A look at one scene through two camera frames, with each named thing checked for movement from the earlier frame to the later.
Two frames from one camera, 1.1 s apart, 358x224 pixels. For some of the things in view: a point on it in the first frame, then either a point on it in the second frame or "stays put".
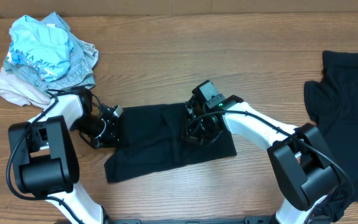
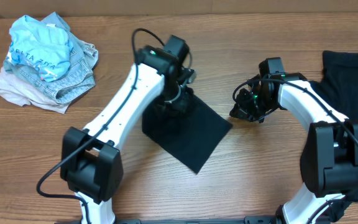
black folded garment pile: x=341 y=104 stays put
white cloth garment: x=23 y=91 stays put
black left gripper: x=110 y=129 -> x=179 y=104
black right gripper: x=192 y=128 -> x=244 y=109
